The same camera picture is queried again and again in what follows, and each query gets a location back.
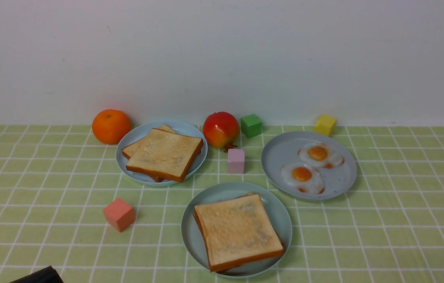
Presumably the light blue front plate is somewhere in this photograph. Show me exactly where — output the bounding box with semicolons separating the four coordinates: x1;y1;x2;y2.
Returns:
181;182;293;278

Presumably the yellow cube block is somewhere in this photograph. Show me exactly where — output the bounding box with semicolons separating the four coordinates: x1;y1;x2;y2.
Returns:
314;114;337;137

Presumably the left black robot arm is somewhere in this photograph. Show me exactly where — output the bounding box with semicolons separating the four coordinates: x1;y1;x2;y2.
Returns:
10;266;64;283

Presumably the blue plate with toast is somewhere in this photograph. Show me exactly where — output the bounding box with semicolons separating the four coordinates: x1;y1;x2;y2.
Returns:
116;120;208;186

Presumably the red pomegranate fruit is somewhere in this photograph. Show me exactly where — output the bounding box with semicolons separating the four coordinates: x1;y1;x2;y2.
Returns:
202;112;240;152

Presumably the fried egg front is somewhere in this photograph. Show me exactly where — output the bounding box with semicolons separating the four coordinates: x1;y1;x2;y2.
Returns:
280;163;325;195

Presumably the grey plate with eggs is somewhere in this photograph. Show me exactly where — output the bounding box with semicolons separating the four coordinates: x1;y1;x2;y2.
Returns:
261;131;357;200

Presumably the orange fruit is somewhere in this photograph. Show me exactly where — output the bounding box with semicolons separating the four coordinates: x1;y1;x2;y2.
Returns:
91;109;132;145

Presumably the red cube block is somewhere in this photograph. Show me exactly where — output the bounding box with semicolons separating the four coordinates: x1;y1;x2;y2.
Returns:
103;198;136;233

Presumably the green cube block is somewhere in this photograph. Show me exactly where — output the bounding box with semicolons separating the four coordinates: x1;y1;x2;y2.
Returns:
240;114;263;138

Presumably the pink cube block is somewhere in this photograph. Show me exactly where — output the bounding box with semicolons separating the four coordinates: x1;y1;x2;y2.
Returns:
227;148;245;174

